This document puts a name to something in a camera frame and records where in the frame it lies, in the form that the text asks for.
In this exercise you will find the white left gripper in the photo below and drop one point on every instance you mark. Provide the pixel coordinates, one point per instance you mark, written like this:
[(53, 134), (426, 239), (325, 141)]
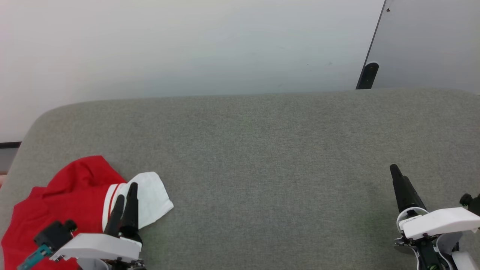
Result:
[(97, 245)]

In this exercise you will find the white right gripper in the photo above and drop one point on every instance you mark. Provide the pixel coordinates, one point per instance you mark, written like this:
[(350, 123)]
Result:
[(442, 222)]

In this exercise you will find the red and white jersey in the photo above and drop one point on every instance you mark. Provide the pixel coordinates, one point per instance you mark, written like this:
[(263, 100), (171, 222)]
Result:
[(75, 187)]

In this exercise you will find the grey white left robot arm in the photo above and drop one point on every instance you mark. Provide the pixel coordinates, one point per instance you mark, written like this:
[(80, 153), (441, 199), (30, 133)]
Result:
[(112, 264)]

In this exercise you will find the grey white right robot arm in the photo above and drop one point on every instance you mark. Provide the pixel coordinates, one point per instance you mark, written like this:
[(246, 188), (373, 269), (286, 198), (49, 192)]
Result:
[(442, 251)]

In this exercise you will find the dark baseboard strip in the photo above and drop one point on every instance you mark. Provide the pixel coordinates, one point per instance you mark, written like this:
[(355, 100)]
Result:
[(9, 144)]

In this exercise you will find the grey fabric sofa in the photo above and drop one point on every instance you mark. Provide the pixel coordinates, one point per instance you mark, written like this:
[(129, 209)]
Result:
[(262, 168)]

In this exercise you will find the grey partition panel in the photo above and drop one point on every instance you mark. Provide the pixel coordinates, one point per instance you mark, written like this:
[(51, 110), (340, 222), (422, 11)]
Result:
[(431, 45)]

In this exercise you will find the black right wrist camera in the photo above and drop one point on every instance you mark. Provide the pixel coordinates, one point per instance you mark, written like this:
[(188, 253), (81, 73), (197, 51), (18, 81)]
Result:
[(471, 202)]

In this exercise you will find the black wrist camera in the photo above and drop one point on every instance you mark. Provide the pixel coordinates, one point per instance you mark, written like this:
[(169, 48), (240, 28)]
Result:
[(471, 202), (54, 236)]

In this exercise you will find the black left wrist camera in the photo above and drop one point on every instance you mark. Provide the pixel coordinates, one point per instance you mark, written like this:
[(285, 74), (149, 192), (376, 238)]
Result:
[(54, 236)]

